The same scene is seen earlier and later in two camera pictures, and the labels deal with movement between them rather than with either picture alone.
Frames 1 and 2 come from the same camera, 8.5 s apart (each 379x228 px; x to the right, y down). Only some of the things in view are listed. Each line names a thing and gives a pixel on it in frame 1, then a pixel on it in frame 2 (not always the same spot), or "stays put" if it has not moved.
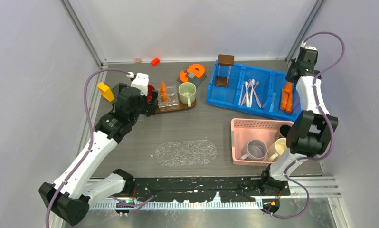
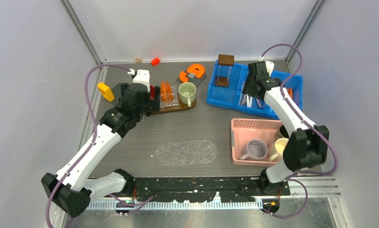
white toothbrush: [248, 102] stays put
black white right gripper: [292, 63] -> [247, 89]
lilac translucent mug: [256, 149] stays put
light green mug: [187, 91] stays put
